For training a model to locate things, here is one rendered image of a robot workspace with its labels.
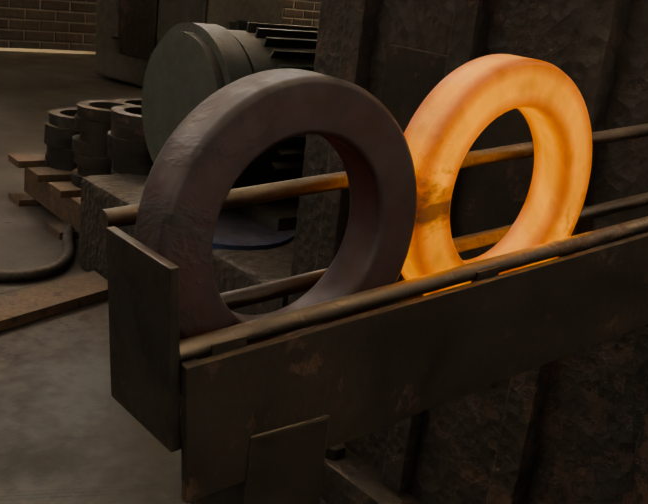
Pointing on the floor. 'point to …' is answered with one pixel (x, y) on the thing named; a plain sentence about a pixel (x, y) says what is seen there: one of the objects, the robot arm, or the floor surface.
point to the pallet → (82, 156)
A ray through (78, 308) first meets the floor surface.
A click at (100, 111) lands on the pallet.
